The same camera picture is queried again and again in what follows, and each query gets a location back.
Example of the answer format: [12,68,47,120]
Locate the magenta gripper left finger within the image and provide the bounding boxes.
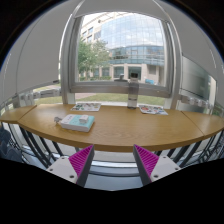
[46,144,95,188]

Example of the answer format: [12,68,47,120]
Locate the white power strip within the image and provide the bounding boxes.
[61,114,95,132]

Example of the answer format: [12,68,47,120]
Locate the white roller blind left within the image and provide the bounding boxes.
[0,0,80,103]

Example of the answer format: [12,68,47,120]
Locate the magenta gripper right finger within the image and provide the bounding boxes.
[132,143,182,187]

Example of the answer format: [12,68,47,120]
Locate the colourful leaflet left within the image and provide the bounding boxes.
[71,103,101,111]

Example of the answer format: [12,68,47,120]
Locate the colourful leaflet right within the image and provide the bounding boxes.
[139,105,167,115]

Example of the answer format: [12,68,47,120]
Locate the left wall socket strip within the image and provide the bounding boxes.
[21,88,61,101]

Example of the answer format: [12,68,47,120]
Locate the right wall socket strip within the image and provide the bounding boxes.
[181,95,213,109]

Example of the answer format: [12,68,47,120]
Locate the white window frame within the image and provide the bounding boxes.
[60,6,182,108]

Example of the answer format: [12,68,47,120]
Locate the colourful leaflet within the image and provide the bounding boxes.
[139,105,167,115]
[71,103,101,111]

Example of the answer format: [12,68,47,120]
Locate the white charger plug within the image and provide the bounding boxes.
[79,115,89,124]

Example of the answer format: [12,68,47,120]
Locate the wall socket strip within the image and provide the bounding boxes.
[21,88,61,101]
[181,95,213,109]

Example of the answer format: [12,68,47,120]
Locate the clear water bottle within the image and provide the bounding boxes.
[127,73,139,109]

